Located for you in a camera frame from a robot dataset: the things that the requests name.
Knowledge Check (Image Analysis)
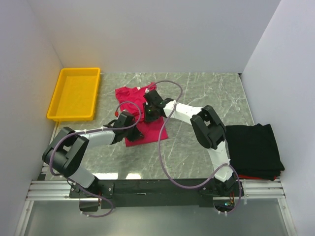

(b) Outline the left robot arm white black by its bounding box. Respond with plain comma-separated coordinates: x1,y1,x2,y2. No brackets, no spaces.
42,111,143,198

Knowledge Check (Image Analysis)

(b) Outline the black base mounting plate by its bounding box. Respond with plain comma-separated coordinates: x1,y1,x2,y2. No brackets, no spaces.
68,178,244,212

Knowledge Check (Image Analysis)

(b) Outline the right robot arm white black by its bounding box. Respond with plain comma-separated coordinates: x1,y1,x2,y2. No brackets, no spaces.
143,89,237,196

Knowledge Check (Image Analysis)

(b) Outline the yellow plastic tray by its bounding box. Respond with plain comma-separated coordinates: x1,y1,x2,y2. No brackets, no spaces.
46,67,100,122

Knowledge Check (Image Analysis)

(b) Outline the folded red shirt under stack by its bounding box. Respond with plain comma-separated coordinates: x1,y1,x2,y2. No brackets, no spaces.
239,175,276,181

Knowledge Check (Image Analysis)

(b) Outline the folded black t shirt stack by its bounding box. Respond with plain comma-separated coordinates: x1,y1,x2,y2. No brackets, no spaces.
226,124,285,178

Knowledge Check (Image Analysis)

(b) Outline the red t shirt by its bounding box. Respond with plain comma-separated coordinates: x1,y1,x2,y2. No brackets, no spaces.
114,82,169,148

